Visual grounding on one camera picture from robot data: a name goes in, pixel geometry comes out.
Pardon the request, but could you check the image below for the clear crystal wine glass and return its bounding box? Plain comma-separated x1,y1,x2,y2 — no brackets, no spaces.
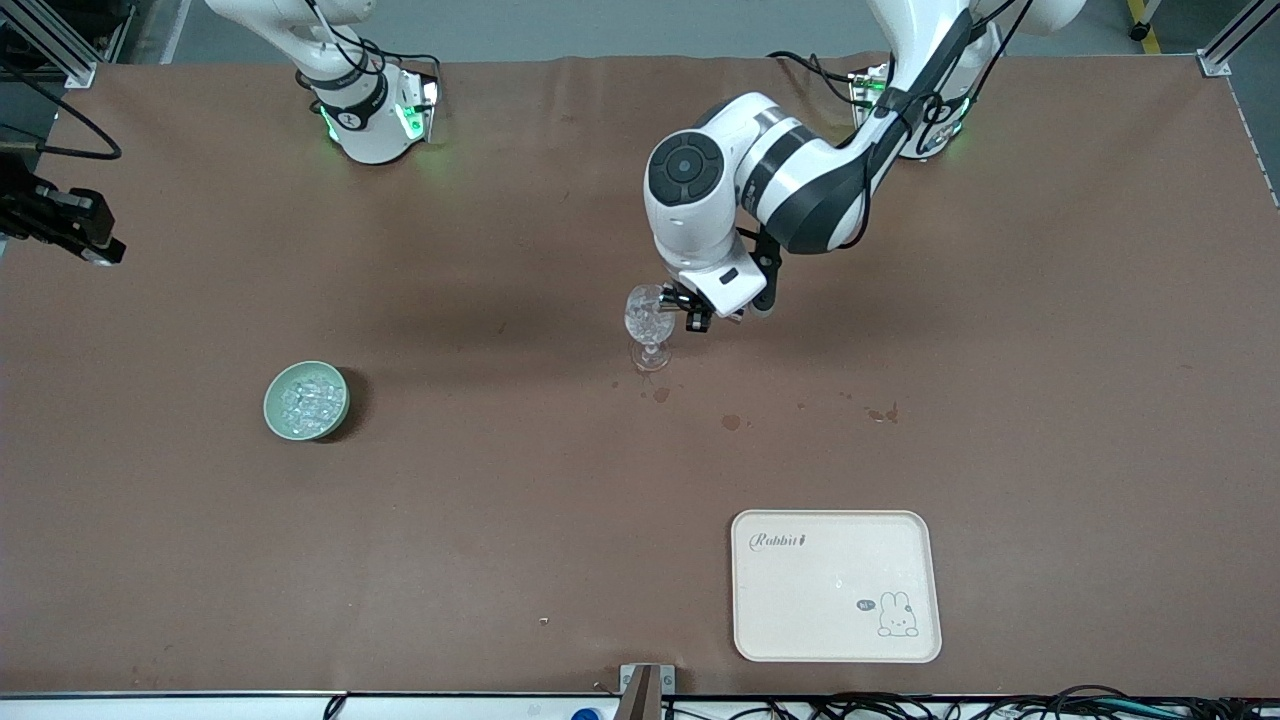
624,284,677,374

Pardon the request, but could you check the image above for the clear ice cube pile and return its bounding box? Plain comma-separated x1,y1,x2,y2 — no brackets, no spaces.
277,369,344,434

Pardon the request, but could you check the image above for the brown table cover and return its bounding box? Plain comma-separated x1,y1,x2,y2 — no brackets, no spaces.
0,54,1280,699

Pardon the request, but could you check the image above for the cream rabbit print tray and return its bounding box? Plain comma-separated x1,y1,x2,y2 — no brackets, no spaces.
731,509,944,665

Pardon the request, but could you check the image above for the green ceramic bowl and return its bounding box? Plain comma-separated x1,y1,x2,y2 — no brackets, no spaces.
263,360,352,443

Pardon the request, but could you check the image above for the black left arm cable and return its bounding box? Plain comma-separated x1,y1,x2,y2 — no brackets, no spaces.
740,0,1037,320

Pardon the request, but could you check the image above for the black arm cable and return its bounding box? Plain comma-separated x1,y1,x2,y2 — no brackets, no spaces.
0,0,443,162
740,0,1037,320

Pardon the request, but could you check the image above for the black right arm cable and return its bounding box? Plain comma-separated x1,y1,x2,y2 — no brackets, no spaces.
0,0,443,162

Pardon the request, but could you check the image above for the aluminium frame post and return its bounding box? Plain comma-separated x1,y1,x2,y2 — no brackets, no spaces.
0,0,100,90
1197,0,1280,80

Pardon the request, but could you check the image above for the black left base cable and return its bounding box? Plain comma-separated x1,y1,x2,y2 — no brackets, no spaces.
767,50,871,107

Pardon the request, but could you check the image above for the grey metal mount bracket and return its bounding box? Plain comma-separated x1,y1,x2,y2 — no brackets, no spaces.
619,664,678,720

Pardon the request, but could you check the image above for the black cable bundle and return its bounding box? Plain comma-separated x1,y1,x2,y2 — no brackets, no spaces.
660,684,1280,720

